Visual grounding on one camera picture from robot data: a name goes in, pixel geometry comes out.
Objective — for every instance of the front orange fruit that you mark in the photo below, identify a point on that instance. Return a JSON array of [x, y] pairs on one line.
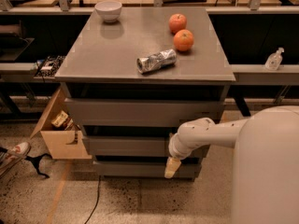
[[183, 40]]

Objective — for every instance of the patterned notebook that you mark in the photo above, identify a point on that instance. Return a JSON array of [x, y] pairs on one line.
[[48, 67]]

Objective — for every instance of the grey bottom drawer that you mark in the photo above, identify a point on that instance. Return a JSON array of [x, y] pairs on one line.
[[143, 169]]

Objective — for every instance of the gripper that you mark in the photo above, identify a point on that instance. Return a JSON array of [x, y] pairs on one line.
[[177, 152]]

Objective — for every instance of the wooden box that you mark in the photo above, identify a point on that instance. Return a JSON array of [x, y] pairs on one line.
[[62, 144]]

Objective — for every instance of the white bowl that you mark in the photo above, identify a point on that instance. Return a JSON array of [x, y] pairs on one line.
[[109, 11]]

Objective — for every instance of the orange fruit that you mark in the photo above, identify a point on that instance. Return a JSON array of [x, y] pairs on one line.
[[183, 40], [177, 22]]

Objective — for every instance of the white sneaker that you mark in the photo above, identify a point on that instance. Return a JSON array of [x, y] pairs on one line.
[[7, 160]]

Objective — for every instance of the grey drawer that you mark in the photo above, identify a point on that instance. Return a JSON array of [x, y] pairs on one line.
[[143, 169], [126, 146], [143, 113]]

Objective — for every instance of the rear orange fruit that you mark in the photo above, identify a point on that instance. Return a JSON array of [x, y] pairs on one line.
[[177, 22]]

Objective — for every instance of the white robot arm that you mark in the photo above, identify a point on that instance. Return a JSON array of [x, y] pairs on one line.
[[265, 164]]

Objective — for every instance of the grey top drawer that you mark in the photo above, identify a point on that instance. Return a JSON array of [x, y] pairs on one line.
[[143, 113]]

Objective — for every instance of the snack package in box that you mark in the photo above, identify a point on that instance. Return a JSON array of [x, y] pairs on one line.
[[60, 120]]

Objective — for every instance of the crushed silver can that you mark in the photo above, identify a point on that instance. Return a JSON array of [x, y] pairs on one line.
[[156, 61]]

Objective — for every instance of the grey drawer cabinet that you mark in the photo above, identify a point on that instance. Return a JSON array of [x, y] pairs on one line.
[[102, 65]]

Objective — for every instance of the clear sanitizer bottle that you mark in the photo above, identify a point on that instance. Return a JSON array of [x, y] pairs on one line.
[[274, 60]]

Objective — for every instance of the black tripod leg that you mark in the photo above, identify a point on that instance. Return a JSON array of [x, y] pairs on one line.
[[34, 160]]

